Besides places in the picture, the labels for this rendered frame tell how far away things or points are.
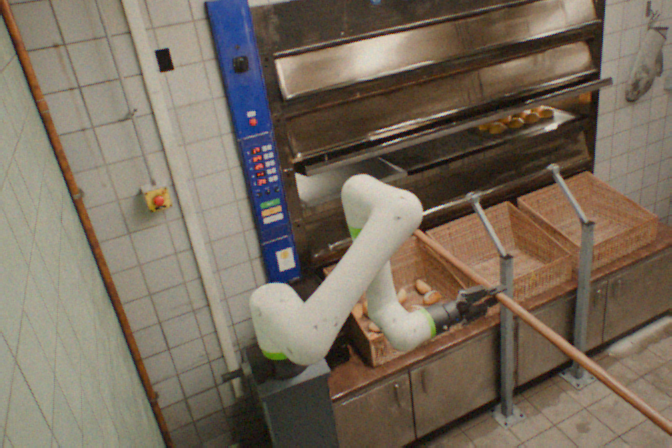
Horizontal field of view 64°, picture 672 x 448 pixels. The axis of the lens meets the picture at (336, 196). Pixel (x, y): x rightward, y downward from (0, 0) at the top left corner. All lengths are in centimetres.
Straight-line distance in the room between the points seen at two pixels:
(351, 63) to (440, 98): 52
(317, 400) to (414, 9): 173
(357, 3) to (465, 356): 167
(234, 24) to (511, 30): 140
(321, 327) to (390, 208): 35
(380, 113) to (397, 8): 47
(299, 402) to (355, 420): 93
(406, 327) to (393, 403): 98
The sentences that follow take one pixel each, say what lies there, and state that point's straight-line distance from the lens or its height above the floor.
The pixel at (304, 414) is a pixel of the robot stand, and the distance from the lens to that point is 168.
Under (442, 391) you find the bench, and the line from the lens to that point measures 274.
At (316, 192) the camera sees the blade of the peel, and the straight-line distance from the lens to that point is 267.
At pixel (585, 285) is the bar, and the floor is 62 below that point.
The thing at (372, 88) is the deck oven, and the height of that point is 166.
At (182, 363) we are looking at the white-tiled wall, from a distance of 274.
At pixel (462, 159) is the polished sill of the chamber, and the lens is 290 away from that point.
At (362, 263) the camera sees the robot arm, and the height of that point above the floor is 154.
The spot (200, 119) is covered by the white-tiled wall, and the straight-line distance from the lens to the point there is 227.
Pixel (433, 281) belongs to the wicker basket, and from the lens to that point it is 289.
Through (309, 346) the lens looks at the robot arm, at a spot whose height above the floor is 141.
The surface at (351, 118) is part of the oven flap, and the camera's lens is 250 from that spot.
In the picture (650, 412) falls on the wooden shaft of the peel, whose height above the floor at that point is 118.
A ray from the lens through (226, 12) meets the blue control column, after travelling 221.
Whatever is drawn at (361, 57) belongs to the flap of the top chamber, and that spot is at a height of 181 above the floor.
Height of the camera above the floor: 228
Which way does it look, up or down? 25 degrees down
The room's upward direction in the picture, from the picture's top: 9 degrees counter-clockwise
